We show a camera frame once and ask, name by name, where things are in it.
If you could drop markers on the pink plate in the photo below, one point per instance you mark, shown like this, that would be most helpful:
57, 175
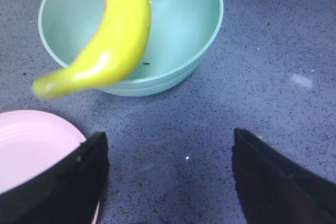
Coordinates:
32, 142

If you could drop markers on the green ribbed bowl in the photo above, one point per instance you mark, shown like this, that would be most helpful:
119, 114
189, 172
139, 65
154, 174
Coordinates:
181, 33

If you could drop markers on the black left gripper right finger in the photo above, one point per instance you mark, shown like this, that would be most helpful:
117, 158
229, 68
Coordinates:
273, 189

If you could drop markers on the yellow banana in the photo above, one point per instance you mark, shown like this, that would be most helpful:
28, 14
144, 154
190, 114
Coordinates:
112, 54

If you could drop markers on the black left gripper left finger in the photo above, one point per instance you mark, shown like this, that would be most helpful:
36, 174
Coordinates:
68, 192

